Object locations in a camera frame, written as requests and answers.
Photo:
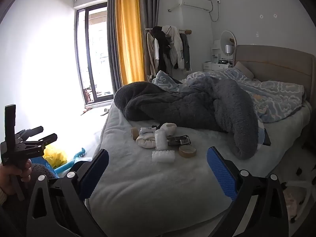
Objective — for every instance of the blue patterned duvet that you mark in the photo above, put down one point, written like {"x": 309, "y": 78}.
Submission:
{"x": 271, "y": 91}

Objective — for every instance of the black framed window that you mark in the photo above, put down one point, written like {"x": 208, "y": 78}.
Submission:
{"x": 98, "y": 54}

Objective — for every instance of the white sock ball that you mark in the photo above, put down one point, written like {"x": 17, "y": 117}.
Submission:
{"x": 147, "y": 142}
{"x": 169, "y": 128}

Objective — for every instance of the grey curtain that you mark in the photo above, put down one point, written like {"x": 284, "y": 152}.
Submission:
{"x": 113, "y": 42}
{"x": 149, "y": 9}

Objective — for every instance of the small white table lamp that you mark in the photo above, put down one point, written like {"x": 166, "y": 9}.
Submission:
{"x": 227, "y": 48}

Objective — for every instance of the wooden clothes rack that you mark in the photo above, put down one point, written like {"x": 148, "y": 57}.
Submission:
{"x": 188, "y": 31}

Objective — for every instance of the round white mirror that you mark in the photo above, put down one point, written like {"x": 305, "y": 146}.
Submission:
{"x": 228, "y": 38}

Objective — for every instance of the blue foam toy stick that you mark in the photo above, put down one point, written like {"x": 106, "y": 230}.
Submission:
{"x": 71, "y": 163}

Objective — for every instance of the white shirt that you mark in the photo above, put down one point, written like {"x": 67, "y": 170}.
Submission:
{"x": 156, "y": 49}

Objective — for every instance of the bed with white sheet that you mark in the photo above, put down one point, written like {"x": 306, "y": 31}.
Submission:
{"x": 153, "y": 187}

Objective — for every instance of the dark grey fleece blanket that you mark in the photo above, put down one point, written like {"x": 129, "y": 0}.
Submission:
{"x": 185, "y": 103}

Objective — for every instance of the black garment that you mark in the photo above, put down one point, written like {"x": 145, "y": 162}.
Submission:
{"x": 163, "y": 49}

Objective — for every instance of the white dresser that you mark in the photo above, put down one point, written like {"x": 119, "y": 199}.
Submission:
{"x": 214, "y": 66}

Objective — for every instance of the person's left hand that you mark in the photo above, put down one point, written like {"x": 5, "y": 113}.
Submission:
{"x": 8, "y": 179}

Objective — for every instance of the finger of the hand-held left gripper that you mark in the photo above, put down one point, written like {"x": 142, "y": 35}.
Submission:
{"x": 47, "y": 139}
{"x": 32, "y": 131}

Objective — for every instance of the grey slipper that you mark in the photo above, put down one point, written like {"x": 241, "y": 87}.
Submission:
{"x": 105, "y": 112}

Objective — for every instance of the beige pillow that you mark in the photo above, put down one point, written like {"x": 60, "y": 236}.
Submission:
{"x": 244, "y": 70}

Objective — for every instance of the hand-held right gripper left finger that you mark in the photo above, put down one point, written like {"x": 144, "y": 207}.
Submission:
{"x": 98, "y": 167}

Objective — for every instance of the grey garment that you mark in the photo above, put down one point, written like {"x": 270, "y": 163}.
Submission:
{"x": 186, "y": 51}

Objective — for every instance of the black plastic packet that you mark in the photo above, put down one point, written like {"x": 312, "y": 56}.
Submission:
{"x": 177, "y": 140}

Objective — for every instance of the white desktop shelf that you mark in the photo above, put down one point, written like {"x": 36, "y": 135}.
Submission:
{"x": 216, "y": 51}

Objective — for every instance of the yellow curtain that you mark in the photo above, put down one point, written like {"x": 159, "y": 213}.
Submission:
{"x": 129, "y": 42}

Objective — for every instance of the small brown cardboard roll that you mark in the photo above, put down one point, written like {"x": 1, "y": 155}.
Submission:
{"x": 134, "y": 133}

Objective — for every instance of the white air conditioner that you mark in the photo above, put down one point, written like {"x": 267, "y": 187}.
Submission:
{"x": 195, "y": 2}

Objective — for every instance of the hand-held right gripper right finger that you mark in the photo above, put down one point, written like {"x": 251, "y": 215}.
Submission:
{"x": 219, "y": 172}

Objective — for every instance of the beige coat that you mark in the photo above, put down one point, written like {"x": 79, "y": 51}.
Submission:
{"x": 149, "y": 54}

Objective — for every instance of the white tube with blue cap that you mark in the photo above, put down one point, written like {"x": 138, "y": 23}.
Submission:
{"x": 147, "y": 130}

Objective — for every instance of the bubble wrap roll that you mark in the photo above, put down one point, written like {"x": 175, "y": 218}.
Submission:
{"x": 163, "y": 156}

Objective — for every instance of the white jacket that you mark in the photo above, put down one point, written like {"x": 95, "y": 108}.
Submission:
{"x": 177, "y": 51}

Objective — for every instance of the white plastic packet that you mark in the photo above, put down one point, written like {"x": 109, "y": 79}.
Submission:
{"x": 160, "y": 139}

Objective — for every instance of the small orange tool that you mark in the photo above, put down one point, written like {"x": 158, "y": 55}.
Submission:
{"x": 86, "y": 111}

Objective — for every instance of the yellow plastic bag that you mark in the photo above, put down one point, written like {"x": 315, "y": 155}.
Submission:
{"x": 55, "y": 156}

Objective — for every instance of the white chair base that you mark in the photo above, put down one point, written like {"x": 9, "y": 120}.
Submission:
{"x": 300, "y": 185}

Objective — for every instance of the dark grey fleece clothing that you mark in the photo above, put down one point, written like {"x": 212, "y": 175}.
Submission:
{"x": 42, "y": 170}

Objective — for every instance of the pale pink cloth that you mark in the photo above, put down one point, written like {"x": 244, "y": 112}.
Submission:
{"x": 293, "y": 202}

